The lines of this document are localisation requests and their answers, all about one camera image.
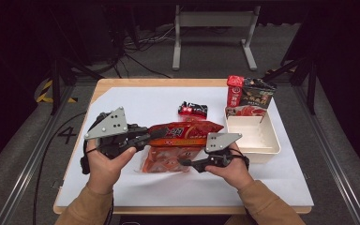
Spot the white table mat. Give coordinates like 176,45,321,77
55,86,315,208

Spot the grey metal stand frame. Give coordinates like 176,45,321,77
172,4,262,71

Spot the aluminium floor rail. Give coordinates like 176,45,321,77
293,85,360,225
0,83,76,225

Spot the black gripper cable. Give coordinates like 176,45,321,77
79,137,92,176

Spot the small black and red packet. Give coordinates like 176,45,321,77
177,100,209,120

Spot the cream divided plastic container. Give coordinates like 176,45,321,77
224,105,281,164

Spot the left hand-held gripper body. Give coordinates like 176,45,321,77
83,106,149,160

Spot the red and black seasoning packet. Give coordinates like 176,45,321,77
224,74,278,118

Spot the person's left hand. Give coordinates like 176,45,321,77
85,139,138,195

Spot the long black floor cable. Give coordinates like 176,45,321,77
32,111,88,225

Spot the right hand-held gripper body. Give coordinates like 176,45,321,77
196,132,251,173

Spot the black metal stand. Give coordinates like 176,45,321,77
49,57,105,116
262,55,319,115

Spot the bundle of floor cables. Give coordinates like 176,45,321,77
106,26,177,79

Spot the large orange clear seasoning packet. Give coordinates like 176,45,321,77
141,120,225,173

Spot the person's right hand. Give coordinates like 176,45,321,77
204,142,256,191

